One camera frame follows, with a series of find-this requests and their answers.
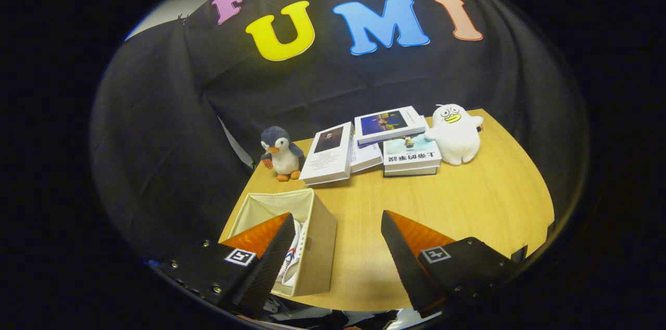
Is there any black backdrop cloth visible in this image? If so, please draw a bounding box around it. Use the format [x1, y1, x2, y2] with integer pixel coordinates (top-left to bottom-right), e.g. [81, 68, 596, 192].
[88, 0, 590, 264]

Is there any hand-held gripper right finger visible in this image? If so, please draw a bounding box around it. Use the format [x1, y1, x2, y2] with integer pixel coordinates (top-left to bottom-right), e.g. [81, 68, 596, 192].
[381, 209, 521, 319]

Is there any plain white book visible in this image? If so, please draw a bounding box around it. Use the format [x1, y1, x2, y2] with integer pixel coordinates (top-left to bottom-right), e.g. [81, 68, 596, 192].
[350, 135, 385, 174]

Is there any book with blue photo cover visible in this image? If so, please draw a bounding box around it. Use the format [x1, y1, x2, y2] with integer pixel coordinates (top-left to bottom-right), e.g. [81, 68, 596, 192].
[354, 106, 428, 146]

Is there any grey penguin plush toy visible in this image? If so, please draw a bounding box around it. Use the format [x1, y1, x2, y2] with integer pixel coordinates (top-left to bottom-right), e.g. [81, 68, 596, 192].
[260, 126, 306, 182]

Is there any white book with portrait cover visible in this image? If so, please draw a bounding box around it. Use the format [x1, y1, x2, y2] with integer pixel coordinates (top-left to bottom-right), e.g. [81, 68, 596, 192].
[299, 122, 354, 187]

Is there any book with teal landscape cover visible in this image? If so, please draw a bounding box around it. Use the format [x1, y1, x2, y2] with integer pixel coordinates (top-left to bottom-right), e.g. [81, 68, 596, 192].
[383, 132, 442, 171]

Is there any thick white-edged book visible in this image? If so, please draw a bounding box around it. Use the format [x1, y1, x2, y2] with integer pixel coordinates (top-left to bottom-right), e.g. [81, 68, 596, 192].
[384, 164, 441, 178]

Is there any beige fabric storage box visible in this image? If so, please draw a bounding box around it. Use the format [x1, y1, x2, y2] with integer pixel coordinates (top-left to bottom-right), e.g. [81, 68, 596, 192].
[219, 188, 338, 298]

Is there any white duck plush toy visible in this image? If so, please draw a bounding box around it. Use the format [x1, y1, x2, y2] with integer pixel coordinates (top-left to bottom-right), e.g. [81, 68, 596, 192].
[424, 104, 485, 167]

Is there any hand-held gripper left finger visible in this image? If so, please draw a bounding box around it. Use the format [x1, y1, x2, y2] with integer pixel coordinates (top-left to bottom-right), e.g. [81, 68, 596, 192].
[159, 212, 296, 318]

